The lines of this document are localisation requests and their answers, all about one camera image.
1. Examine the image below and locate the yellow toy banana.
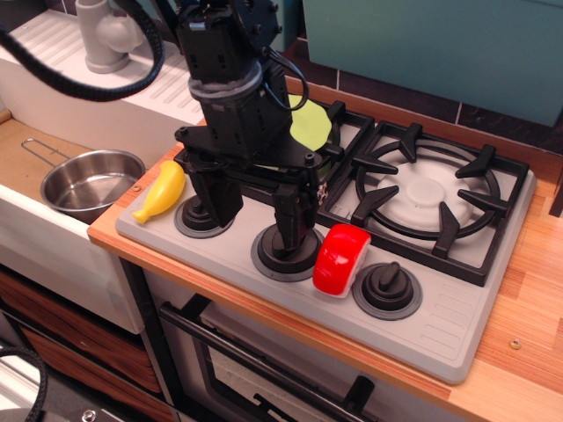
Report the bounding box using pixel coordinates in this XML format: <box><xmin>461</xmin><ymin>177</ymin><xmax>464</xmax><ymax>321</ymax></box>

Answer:
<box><xmin>132</xmin><ymin>160</ymin><xmax>186</xmax><ymax>224</ymax></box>

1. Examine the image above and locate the left black stove knob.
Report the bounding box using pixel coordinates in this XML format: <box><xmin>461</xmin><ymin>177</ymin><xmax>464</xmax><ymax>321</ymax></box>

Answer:
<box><xmin>174</xmin><ymin>195</ymin><xmax>234</xmax><ymax>239</ymax></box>

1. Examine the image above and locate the black braided cable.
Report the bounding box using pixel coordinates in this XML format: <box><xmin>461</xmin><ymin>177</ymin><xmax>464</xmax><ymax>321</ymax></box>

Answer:
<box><xmin>0</xmin><ymin>0</ymin><xmax>166</xmax><ymax>103</ymax></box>

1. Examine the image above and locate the grey toy stove top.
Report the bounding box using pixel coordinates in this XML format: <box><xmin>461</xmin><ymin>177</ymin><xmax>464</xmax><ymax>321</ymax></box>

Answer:
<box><xmin>114</xmin><ymin>100</ymin><xmax>538</xmax><ymax>387</ymax></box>

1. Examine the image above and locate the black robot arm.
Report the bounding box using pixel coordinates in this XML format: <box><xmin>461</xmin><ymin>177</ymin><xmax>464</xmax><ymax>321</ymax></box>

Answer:
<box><xmin>175</xmin><ymin>1</ymin><xmax>322</xmax><ymax>260</ymax></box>

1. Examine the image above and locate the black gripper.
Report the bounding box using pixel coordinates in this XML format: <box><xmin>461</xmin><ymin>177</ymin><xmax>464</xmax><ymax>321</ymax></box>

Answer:
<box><xmin>180</xmin><ymin>83</ymin><xmax>322</xmax><ymax>259</ymax></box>

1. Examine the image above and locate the light green plate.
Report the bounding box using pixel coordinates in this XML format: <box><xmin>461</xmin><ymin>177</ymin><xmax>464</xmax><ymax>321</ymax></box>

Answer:
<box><xmin>257</xmin><ymin>94</ymin><xmax>333</xmax><ymax>172</ymax></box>

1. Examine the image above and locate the white toy sink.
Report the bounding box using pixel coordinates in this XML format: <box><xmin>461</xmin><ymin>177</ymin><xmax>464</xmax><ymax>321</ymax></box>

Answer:
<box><xmin>0</xmin><ymin>9</ymin><xmax>208</xmax><ymax>333</ymax></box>

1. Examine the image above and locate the wooden drawer unit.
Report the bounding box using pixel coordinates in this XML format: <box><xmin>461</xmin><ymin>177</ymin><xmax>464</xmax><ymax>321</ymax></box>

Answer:
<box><xmin>1</xmin><ymin>266</ymin><xmax>175</xmax><ymax>421</ymax></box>

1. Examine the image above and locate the grey toy faucet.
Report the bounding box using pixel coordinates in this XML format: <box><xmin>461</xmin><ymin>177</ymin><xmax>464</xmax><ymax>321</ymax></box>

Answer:
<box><xmin>75</xmin><ymin>0</ymin><xmax>145</xmax><ymax>74</ymax></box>

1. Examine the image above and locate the steel saucepan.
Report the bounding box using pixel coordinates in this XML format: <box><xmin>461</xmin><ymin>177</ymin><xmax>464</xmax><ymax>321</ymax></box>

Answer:
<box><xmin>21</xmin><ymin>138</ymin><xmax>145</xmax><ymax>224</ymax></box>

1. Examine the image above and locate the black oven door handle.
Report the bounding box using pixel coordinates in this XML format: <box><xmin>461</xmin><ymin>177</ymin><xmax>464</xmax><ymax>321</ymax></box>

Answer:
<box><xmin>158</xmin><ymin>295</ymin><xmax>374</xmax><ymax>421</ymax></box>

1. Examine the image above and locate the black right burner grate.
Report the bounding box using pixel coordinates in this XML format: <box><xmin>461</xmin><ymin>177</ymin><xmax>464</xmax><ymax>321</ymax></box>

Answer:
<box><xmin>319</xmin><ymin>122</ymin><xmax>537</xmax><ymax>287</ymax></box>

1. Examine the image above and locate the middle black stove knob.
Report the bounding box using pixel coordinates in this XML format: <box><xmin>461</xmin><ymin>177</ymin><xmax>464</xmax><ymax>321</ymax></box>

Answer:
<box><xmin>251</xmin><ymin>225</ymin><xmax>324</xmax><ymax>283</ymax></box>

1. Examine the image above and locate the toy oven door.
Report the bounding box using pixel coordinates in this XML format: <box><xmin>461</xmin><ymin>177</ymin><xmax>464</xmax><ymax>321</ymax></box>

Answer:
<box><xmin>145</xmin><ymin>272</ymin><xmax>460</xmax><ymax>421</ymax></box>

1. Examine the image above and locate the teal cabinet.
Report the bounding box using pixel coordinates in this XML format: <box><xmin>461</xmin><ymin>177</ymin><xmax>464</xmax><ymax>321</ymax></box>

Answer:
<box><xmin>303</xmin><ymin>1</ymin><xmax>562</xmax><ymax>126</ymax></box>

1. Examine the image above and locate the black stove knob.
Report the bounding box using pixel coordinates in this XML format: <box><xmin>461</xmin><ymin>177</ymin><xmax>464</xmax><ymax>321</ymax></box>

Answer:
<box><xmin>251</xmin><ymin>225</ymin><xmax>324</xmax><ymax>283</ymax></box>
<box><xmin>352</xmin><ymin>261</ymin><xmax>422</xmax><ymax>321</ymax></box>
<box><xmin>174</xmin><ymin>195</ymin><xmax>234</xmax><ymax>239</ymax></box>

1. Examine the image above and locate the right black stove knob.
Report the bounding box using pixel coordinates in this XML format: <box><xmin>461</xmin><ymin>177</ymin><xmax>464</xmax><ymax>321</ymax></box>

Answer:
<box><xmin>352</xmin><ymin>261</ymin><xmax>422</xmax><ymax>321</ymax></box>

